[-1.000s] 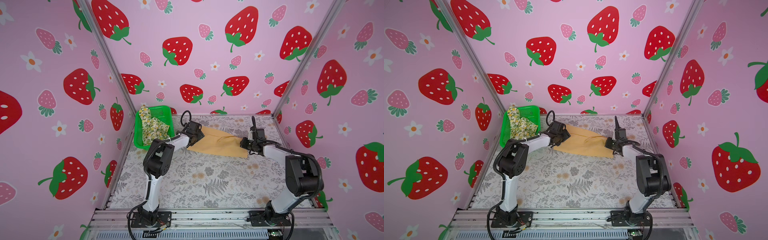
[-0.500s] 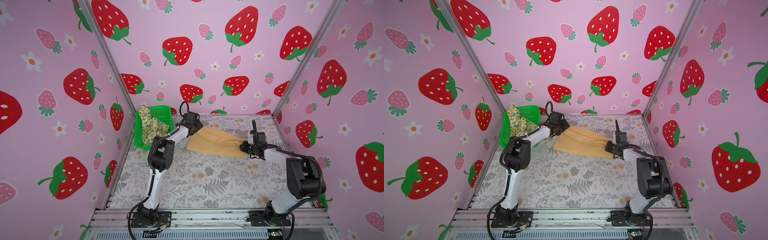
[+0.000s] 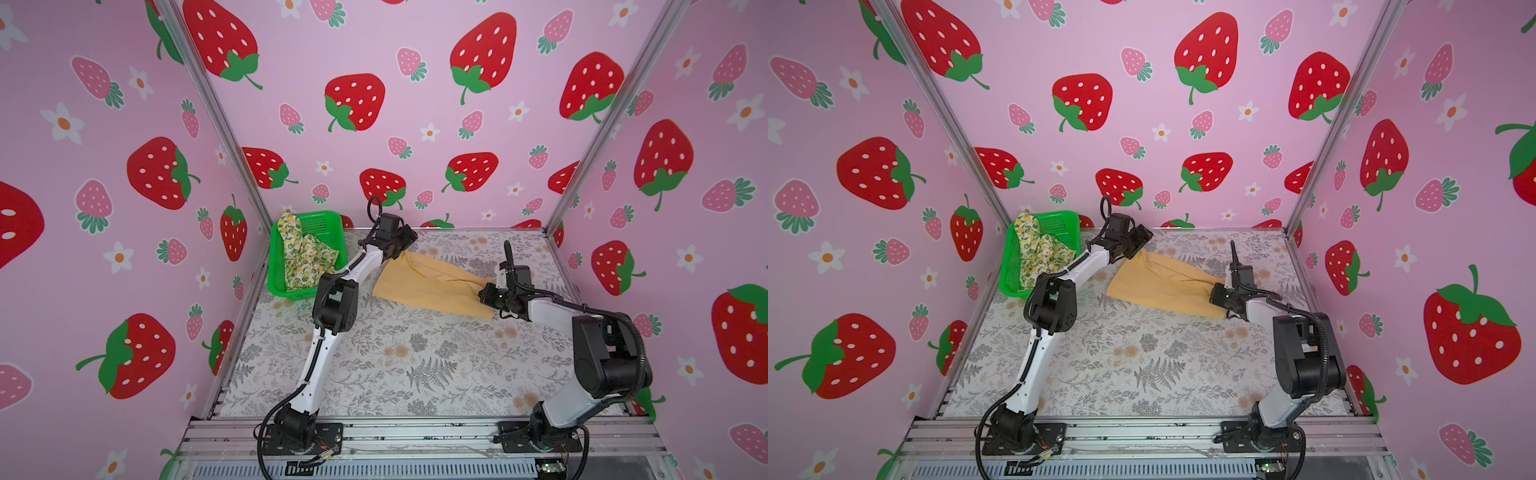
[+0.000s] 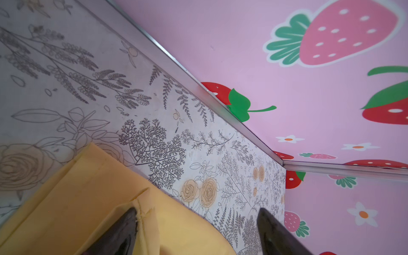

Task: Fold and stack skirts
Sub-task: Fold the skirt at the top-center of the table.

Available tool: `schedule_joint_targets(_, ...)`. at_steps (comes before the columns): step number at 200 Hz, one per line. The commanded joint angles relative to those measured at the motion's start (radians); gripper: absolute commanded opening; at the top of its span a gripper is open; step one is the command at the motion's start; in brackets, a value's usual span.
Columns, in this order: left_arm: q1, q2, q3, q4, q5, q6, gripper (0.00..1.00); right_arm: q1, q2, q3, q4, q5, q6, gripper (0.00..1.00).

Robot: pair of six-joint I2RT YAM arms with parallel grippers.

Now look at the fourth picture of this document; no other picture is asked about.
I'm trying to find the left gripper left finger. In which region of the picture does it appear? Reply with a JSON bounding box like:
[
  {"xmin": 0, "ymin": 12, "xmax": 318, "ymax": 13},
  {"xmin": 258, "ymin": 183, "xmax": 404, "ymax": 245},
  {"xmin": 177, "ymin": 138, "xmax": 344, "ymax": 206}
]
[{"xmin": 82, "ymin": 208, "xmax": 138, "ymax": 255}]

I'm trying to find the tan yellow skirt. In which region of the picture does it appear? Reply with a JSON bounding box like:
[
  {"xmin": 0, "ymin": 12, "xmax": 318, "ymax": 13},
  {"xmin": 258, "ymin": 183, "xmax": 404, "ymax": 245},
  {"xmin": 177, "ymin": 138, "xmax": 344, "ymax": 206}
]
[{"xmin": 1, "ymin": 144, "xmax": 234, "ymax": 255}]

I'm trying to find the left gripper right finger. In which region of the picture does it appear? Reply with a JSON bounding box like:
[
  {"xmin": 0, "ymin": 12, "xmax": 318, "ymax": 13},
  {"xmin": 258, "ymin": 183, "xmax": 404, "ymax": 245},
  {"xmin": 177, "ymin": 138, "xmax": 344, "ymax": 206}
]
[{"xmin": 257, "ymin": 208, "xmax": 312, "ymax": 255}]

